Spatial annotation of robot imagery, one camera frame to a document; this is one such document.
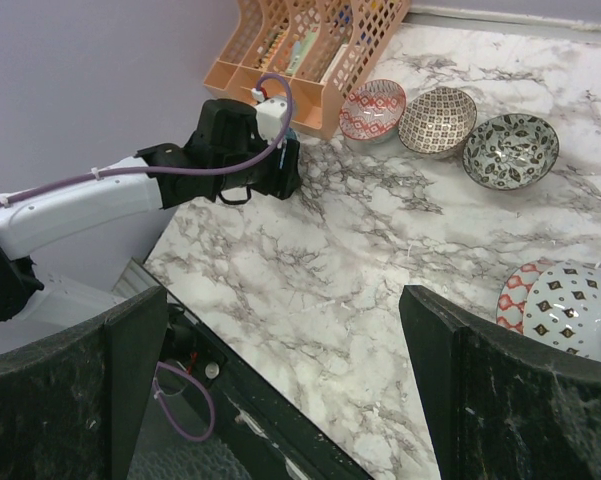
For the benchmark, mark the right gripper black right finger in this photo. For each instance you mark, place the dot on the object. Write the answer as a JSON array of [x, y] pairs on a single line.
[[499, 405]]

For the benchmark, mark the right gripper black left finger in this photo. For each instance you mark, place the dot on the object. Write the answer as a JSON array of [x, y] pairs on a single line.
[[72, 404]]

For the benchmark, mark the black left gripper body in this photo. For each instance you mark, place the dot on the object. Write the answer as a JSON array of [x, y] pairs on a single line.
[[227, 135]]

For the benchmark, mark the red quatrefoil pattern bowl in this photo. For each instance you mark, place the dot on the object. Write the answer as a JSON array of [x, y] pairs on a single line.
[[512, 299]]

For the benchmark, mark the red diamond pattern bowl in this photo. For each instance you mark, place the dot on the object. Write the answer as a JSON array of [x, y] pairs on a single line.
[[563, 309]]

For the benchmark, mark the red zigzag pattern bowl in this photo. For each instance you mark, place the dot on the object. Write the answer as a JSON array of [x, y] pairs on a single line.
[[371, 113]]

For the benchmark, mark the brown flower pattern bowl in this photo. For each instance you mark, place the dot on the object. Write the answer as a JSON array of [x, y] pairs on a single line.
[[436, 124]]

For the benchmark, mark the green leaf pattern bowl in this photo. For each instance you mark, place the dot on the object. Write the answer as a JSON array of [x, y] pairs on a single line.
[[510, 152]]

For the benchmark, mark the blue triangle pattern bowl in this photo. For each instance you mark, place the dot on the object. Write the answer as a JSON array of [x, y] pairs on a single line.
[[291, 134]]

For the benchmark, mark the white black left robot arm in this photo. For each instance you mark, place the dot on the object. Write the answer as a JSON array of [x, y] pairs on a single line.
[[149, 180]]

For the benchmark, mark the items in organizer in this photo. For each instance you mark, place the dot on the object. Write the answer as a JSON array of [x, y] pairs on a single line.
[[303, 39]]

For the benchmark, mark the peach plastic desk organizer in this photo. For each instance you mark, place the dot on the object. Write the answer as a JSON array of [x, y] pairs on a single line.
[[317, 105]]

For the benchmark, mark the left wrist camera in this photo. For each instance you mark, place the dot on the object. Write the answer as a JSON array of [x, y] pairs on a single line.
[[271, 114]]

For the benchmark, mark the aluminium extrusion rail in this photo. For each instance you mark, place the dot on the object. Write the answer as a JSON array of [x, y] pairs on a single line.
[[133, 280]]

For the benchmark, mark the black mounting base rail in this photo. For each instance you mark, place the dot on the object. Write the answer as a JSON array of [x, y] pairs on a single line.
[[270, 436]]

